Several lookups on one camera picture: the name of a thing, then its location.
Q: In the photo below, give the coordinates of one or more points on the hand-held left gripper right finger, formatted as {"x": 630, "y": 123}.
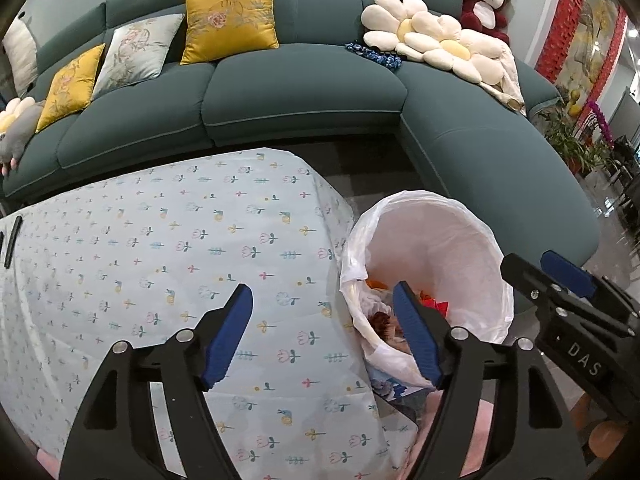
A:
{"x": 412, "y": 325}

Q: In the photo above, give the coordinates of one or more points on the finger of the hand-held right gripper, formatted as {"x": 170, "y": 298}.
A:
{"x": 567, "y": 272}
{"x": 530, "y": 282}

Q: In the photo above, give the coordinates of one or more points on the red wall decoration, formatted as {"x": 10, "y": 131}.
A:
{"x": 562, "y": 15}

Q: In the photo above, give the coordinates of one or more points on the beige blanket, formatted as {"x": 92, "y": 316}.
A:
{"x": 507, "y": 80}

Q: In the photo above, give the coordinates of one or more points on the purple orchid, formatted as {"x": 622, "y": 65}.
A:
{"x": 600, "y": 120}

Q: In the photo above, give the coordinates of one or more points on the dark green sofa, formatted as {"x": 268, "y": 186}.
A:
{"x": 310, "y": 90}

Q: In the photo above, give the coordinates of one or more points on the white cushion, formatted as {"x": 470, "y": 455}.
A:
{"x": 20, "y": 55}

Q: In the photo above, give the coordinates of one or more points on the trash bin with white bag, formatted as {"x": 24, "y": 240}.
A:
{"x": 440, "y": 240}

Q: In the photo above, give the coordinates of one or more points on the yellow embroidered cushion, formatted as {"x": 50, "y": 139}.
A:
{"x": 230, "y": 22}
{"x": 67, "y": 87}

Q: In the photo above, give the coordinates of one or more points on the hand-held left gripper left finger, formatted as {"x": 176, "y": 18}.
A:
{"x": 227, "y": 335}

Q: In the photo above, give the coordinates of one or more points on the wooden stool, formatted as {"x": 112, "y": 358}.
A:
{"x": 600, "y": 435}

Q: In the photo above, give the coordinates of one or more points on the floral light blue tablecloth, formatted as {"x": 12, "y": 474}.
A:
{"x": 175, "y": 240}

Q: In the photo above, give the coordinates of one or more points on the blue knitted garland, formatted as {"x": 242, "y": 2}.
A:
{"x": 375, "y": 55}

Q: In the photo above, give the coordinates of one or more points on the light grey floral cushion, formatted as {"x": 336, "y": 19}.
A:
{"x": 135, "y": 57}

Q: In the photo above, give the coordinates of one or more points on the floral printed cloth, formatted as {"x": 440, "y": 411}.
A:
{"x": 395, "y": 392}

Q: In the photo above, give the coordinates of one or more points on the dark dining chairs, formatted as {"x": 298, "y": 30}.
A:
{"x": 625, "y": 175}

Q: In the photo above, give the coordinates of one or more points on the brown crumpled wrapper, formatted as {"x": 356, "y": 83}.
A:
{"x": 384, "y": 324}

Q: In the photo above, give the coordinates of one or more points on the green potted plant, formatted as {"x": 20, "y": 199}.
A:
{"x": 570, "y": 140}

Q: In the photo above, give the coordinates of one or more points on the cream flower shaped cushion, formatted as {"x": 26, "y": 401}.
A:
{"x": 460, "y": 52}
{"x": 12, "y": 112}
{"x": 400, "y": 20}

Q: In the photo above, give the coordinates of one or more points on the grey plush toy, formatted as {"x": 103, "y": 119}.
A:
{"x": 20, "y": 132}

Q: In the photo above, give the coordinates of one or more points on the black remote control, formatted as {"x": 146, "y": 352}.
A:
{"x": 12, "y": 242}

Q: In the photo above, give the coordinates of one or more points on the red teddy bear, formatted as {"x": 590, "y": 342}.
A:
{"x": 482, "y": 2}

